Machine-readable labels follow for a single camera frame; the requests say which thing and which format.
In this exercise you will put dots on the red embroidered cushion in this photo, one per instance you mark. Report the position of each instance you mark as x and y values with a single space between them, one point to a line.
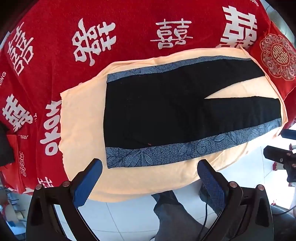
276 55

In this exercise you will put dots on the peach cream towel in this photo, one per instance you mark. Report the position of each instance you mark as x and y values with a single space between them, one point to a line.
82 131

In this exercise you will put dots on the red blanket with white characters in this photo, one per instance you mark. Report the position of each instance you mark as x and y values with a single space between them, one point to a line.
58 45

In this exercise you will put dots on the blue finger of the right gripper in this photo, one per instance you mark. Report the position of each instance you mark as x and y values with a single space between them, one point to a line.
289 134

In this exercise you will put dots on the black pants with blue trim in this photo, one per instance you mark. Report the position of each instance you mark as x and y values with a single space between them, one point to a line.
165 114

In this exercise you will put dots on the black garment at sofa edge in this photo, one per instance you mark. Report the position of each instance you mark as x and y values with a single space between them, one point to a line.
6 151

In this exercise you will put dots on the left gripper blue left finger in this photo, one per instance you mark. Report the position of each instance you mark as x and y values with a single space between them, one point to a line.
85 181

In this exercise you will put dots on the person's left leg in jeans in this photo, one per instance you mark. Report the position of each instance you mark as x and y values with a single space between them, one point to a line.
175 223

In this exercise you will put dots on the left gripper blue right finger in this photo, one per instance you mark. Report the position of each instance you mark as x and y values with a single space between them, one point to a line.
213 189

